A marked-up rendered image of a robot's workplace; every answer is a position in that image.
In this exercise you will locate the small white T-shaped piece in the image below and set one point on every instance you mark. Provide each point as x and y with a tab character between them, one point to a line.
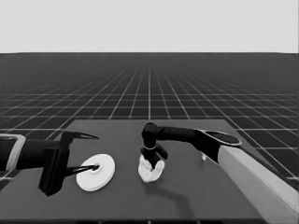
203	157

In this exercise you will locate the white round carrier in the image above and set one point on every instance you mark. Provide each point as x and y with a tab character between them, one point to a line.
139	169

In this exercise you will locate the large thick white disc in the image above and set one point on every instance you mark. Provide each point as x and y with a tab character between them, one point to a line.
93	182

